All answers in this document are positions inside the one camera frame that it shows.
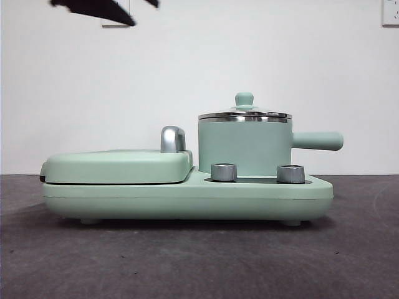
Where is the glass lid with green knob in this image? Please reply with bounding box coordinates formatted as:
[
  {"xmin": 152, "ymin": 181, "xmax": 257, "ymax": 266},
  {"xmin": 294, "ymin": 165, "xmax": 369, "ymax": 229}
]
[{"xmin": 198, "ymin": 92, "xmax": 292, "ymax": 120}]

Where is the silver control knob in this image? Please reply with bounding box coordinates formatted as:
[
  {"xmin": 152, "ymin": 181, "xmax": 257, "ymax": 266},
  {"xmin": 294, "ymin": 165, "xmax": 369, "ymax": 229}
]
[
  {"xmin": 210, "ymin": 162, "xmax": 238, "ymax": 182},
  {"xmin": 276, "ymin": 164, "xmax": 305, "ymax": 184}
]

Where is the mint green breakfast machine base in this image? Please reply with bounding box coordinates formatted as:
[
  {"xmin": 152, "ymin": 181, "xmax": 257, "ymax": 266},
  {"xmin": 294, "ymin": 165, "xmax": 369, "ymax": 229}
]
[{"xmin": 42, "ymin": 164, "xmax": 334, "ymax": 227}]

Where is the white wall socket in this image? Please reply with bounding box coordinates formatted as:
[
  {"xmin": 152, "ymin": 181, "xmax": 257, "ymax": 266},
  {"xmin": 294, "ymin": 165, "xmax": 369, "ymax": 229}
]
[
  {"xmin": 101, "ymin": 0, "xmax": 131, "ymax": 29},
  {"xmin": 381, "ymin": 0, "xmax": 399, "ymax": 27}
]

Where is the green griddle cover, chrome handle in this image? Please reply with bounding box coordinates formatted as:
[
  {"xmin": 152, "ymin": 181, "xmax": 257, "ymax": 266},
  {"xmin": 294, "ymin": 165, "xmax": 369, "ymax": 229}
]
[{"xmin": 39, "ymin": 125, "xmax": 194, "ymax": 184}]

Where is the mint green handled steamer pot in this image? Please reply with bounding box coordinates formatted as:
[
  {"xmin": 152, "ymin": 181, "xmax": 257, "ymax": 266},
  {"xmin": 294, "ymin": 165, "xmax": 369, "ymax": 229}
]
[{"xmin": 198, "ymin": 113, "xmax": 345, "ymax": 176}]

